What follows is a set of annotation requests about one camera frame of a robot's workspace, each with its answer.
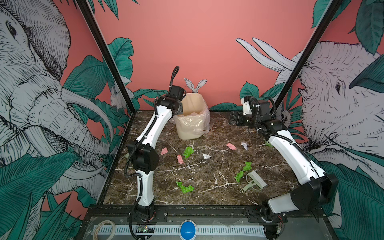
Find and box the cream plastic trash bin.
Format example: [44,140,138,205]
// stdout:
[171,93,211,140]

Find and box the pale green hand brush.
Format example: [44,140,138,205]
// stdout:
[240,171,267,193]

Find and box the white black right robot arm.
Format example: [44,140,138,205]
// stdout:
[231,96,339,222]

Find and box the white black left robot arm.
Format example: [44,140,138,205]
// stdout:
[124,86,186,222]

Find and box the small green frog toy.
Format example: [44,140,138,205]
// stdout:
[264,141,274,148]

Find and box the grey paper scrap right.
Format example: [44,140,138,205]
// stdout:
[241,142,249,150]

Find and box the pink paper scrap right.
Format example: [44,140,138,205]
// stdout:
[227,143,237,150]

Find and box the pink paper scrap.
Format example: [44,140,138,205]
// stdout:
[227,143,237,150]
[161,147,168,156]
[177,155,184,165]

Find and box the green paper scrap right upper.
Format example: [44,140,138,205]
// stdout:
[243,162,252,172]

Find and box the green paper scrap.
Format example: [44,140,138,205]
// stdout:
[243,162,252,172]
[183,147,195,159]
[235,171,244,183]
[176,182,195,194]

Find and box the pink paper scrap left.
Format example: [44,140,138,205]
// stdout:
[161,147,168,156]

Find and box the green paper scrap centre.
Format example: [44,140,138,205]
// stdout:
[183,147,195,159]

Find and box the pink paper scrap centre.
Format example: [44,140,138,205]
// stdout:
[177,155,184,165]

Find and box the green paper scrap right lower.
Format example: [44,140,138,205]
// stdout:
[235,171,244,183]

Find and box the green paper scrap front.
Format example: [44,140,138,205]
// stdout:
[176,182,195,194]

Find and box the blue round button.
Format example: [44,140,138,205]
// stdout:
[179,220,197,240]

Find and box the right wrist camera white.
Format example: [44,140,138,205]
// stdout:
[243,101,252,115]

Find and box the white slotted cable duct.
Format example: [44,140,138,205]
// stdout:
[98,225,265,237]

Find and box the black front mounting rail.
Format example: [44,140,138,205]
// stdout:
[82,205,329,228]

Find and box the left black frame post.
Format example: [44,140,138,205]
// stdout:
[76,0,136,114]

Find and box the black frame post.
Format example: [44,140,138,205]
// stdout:
[76,0,136,114]
[275,0,343,110]

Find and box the right black frame post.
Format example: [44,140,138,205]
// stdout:
[275,0,343,110]

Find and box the coiled clear cable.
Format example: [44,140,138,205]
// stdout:
[92,219,117,240]

